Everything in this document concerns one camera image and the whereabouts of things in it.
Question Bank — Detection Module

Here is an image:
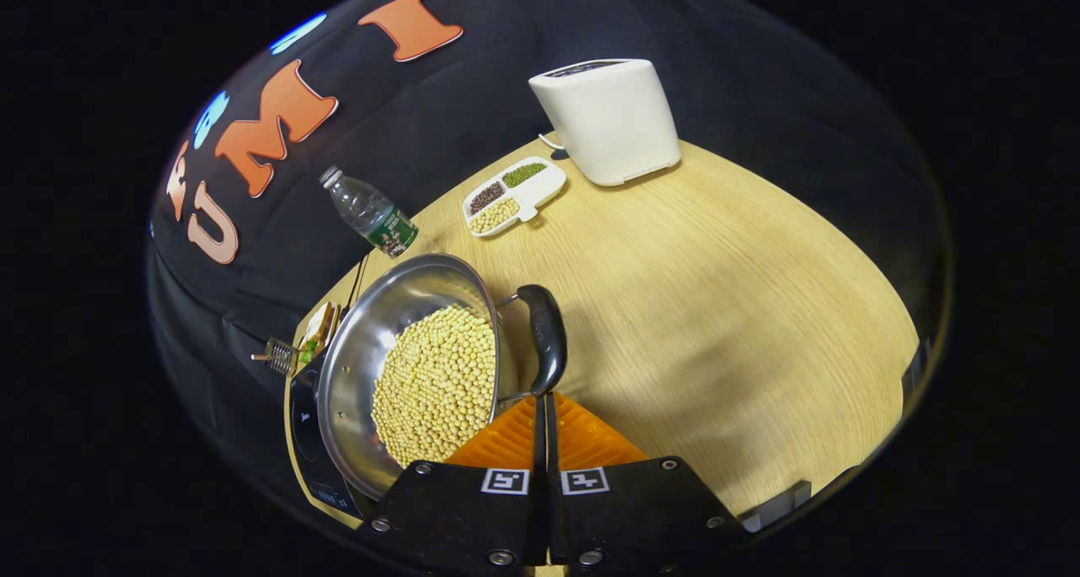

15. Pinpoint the clear plastic water bottle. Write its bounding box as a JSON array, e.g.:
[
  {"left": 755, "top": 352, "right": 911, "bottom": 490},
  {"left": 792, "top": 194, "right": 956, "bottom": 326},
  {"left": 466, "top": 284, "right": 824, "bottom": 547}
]
[{"left": 319, "top": 165, "right": 419, "bottom": 259}]

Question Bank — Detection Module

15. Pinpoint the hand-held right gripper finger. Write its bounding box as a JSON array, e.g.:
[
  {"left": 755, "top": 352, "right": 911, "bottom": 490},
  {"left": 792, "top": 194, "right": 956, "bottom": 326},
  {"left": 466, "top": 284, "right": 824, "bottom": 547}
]
[
  {"left": 359, "top": 394, "right": 548, "bottom": 574},
  {"left": 547, "top": 391, "right": 748, "bottom": 574}
]

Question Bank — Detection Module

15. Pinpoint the white toaster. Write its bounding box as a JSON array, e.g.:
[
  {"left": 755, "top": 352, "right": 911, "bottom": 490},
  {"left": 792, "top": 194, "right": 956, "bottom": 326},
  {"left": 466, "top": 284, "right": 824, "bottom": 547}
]
[{"left": 528, "top": 58, "right": 682, "bottom": 187}]

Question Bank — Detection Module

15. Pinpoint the sandwich with lettuce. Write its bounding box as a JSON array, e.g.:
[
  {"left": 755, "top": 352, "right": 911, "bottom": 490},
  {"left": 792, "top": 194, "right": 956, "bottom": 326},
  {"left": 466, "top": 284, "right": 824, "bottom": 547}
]
[{"left": 297, "top": 301, "right": 340, "bottom": 365}]

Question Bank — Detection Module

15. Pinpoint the metal wire basket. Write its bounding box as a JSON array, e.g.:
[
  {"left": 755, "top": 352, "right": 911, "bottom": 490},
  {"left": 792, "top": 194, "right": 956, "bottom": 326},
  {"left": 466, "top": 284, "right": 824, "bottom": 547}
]
[{"left": 251, "top": 337, "right": 298, "bottom": 377}]

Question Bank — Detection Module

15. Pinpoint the stainless steel pot black handle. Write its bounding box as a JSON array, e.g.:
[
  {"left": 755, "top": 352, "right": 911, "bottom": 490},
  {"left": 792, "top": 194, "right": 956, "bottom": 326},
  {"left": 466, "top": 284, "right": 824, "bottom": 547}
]
[{"left": 316, "top": 253, "right": 568, "bottom": 502}]

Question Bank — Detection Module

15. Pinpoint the pile of yellow soybeans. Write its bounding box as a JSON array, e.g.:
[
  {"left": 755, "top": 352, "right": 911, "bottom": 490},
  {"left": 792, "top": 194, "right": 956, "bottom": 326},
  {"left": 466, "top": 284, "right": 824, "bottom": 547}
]
[{"left": 371, "top": 305, "right": 499, "bottom": 468}]

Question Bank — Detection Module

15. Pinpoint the white divided bean tray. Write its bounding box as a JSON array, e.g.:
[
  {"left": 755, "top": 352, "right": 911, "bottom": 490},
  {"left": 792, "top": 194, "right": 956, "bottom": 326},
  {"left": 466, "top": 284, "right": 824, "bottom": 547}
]
[{"left": 462, "top": 156, "right": 568, "bottom": 239}]

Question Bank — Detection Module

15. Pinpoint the black induction cooktop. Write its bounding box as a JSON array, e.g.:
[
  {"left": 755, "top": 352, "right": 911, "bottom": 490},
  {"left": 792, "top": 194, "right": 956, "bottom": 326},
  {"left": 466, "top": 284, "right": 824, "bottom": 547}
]
[{"left": 287, "top": 366, "right": 376, "bottom": 519}]

